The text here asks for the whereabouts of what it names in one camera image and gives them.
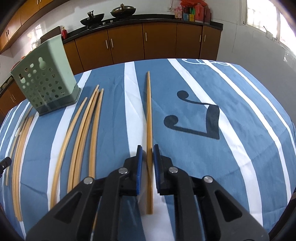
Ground lower wooden kitchen cabinets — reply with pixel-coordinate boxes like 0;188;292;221
0;21;223;119

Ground green perforated utensil holder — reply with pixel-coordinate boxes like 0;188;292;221
11;35;81;115

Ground blue striped tablecloth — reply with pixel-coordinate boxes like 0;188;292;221
1;59;295;236

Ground dark wooden cutting board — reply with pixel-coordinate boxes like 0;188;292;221
40;26;61;44

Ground red bottle on counter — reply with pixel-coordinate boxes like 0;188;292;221
61;27;67;40

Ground black wok with utensil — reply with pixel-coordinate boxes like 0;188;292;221
80;11;104;27

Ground lidded wok pan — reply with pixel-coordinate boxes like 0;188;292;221
110;4;136;19

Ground window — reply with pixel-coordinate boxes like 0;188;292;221
246;0;295;52

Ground colourful condiment boxes group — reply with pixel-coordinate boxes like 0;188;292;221
175;0;212;25

